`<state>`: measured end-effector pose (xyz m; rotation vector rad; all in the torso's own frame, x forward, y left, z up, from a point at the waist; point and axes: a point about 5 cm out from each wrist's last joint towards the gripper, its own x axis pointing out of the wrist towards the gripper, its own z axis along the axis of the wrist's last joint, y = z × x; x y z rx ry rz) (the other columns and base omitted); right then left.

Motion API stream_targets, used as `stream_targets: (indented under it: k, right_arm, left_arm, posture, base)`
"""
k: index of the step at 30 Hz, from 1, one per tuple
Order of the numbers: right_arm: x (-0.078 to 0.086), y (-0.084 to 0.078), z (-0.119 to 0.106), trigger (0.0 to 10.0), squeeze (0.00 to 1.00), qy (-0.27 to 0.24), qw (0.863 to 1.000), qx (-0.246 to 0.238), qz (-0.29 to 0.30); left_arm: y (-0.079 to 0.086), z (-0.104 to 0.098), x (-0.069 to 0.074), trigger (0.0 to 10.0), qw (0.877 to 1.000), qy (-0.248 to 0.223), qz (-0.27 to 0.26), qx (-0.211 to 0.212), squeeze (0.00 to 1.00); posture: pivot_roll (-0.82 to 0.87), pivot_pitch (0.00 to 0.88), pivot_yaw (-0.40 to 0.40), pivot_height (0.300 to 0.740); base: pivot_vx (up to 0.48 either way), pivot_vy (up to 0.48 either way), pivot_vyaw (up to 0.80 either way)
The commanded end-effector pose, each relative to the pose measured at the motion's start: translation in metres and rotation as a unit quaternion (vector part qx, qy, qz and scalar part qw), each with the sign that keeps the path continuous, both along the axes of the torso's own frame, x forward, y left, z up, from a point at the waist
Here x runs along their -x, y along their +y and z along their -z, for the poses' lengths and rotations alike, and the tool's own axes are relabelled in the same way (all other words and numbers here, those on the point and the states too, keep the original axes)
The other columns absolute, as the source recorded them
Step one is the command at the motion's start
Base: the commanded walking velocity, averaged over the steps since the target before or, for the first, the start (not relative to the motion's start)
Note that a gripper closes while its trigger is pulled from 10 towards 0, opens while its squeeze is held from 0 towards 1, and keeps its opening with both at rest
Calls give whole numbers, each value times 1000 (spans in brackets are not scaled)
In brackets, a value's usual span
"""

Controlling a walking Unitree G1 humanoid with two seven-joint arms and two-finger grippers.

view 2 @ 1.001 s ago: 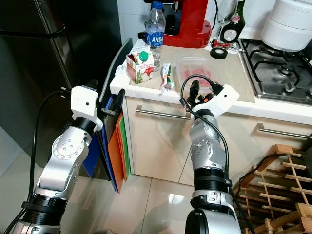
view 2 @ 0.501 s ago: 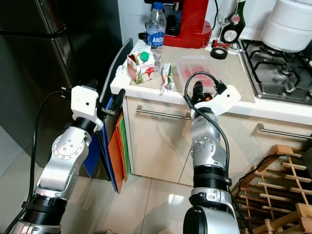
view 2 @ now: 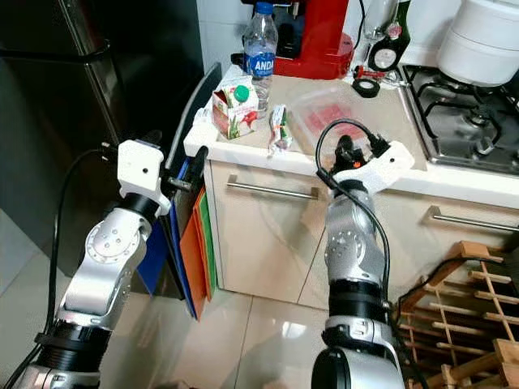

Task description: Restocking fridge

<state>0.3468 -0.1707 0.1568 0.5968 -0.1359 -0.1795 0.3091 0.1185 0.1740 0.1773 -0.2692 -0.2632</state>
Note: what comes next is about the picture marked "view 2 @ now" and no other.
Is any green flat board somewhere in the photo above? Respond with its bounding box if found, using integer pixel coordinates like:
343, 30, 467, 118
199, 188, 221, 290

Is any long silver drawer handle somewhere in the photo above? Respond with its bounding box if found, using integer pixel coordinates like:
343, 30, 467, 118
227, 174, 320, 201

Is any red white green-cap carton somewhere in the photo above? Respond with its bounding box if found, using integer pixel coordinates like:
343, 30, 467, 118
211, 75, 260, 140

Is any dark grey flat tray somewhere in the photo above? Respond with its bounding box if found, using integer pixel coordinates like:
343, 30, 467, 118
166, 61, 224, 203

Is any beige kitchen cabinet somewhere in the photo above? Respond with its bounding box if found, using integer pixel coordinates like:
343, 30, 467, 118
185, 65, 519, 313

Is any clear blue-label water bottle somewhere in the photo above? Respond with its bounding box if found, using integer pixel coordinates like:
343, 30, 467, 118
243, 2, 279, 114

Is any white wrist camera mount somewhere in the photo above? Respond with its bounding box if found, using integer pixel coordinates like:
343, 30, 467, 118
118, 139, 172, 216
343, 140, 417, 195

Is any blue flat board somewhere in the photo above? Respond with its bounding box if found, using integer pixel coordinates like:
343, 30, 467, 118
136, 217, 195, 318

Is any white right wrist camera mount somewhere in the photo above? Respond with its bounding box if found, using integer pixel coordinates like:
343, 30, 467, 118
343, 140, 417, 195

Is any dark bottle with round label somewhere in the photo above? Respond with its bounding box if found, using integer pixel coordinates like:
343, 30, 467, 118
367, 0, 412, 72

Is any silver cabinet handle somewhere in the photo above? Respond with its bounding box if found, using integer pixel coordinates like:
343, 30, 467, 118
426, 207, 519, 236

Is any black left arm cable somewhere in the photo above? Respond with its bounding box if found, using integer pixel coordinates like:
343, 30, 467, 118
4, 144, 122, 389

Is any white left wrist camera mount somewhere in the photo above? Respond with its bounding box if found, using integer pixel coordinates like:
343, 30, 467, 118
118, 139, 172, 216

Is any wooden slatted rack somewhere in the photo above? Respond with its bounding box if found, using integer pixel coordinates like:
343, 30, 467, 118
397, 241, 519, 389

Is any clear wine glass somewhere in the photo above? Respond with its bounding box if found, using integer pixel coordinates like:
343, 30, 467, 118
361, 0, 398, 40

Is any dark steel tall fridge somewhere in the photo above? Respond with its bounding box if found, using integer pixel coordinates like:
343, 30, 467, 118
0, 0, 204, 276

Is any small white snack packet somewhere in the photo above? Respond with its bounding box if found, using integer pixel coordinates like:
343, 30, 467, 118
268, 104, 293, 156

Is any white round pot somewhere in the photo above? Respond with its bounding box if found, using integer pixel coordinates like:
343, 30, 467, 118
436, 0, 519, 88

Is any steel gas stove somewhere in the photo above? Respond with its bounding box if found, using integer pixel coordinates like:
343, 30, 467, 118
401, 63, 519, 173

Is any red coffee machine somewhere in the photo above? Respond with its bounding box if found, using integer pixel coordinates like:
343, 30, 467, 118
231, 0, 356, 79

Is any black red ring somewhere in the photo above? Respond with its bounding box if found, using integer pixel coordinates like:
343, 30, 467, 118
353, 71, 382, 98

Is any orange flat board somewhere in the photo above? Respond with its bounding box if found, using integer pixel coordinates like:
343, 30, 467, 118
180, 190, 212, 317

